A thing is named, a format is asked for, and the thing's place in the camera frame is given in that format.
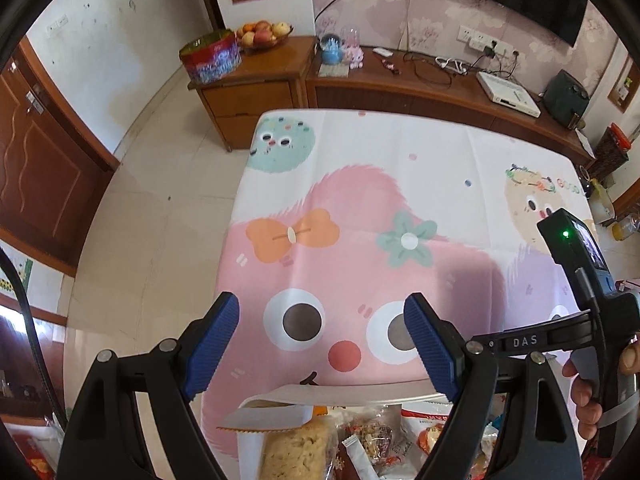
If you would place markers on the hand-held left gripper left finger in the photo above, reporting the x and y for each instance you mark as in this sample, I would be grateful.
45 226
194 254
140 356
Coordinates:
212 345

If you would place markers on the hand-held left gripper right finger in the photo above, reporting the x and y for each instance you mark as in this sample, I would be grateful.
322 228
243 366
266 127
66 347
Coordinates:
432 345

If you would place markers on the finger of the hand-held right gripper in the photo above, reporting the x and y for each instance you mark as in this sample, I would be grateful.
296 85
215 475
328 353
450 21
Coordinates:
492 345

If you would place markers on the pile of snack packets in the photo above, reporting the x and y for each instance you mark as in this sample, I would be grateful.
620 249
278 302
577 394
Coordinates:
417 422

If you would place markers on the clear nut bag red print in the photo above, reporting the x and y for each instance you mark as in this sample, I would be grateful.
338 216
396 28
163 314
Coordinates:
375 437

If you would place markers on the puffed rice cake clear bag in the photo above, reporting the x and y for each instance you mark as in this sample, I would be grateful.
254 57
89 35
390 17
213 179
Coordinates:
295 452

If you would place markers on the person's right hand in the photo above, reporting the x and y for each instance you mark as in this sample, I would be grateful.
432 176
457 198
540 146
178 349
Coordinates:
585 400

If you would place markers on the yellow liquid bottle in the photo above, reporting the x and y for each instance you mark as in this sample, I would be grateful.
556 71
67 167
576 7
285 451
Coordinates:
625 230

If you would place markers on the white bucket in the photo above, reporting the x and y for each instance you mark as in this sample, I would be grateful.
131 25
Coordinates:
602 205

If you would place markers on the dark jar with red lid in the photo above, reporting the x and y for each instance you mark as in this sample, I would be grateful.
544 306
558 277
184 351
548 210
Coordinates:
612 152

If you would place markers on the white paper card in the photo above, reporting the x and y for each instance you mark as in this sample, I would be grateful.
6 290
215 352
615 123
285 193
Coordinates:
585 144

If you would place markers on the dark air fryer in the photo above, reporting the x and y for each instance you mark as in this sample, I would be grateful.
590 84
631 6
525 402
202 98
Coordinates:
565 97

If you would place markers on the cartoon printed tablecloth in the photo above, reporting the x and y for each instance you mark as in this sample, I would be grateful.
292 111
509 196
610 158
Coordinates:
375 175

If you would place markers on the white set-top box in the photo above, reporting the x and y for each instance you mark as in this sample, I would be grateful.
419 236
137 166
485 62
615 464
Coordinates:
507 92

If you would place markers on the wooden television cabinet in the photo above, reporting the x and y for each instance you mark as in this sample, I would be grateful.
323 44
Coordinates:
400 95

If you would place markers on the wooden drawer cabinet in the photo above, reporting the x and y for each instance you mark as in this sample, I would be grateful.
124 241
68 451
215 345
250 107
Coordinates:
250 105

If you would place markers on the brown wooden door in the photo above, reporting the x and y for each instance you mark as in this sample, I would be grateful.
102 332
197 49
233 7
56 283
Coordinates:
40 170

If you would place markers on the round colourful tin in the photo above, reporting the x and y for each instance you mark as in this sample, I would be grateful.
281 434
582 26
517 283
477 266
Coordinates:
210 62

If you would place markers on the white remote control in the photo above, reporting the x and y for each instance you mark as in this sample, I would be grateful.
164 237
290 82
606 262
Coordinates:
382 51

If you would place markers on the pink rabbit toy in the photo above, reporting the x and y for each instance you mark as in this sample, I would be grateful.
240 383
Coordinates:
354 55

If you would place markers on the blue snow globe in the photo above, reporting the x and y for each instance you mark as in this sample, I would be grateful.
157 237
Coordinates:
331 52

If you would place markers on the bowl of fruit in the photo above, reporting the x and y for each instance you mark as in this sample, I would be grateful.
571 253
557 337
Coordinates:
262 35

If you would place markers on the sunflower wall picture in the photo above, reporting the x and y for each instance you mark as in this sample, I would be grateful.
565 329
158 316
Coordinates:
26 267

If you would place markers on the white wall sockets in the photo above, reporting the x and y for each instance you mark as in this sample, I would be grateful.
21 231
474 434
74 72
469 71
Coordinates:
470 35

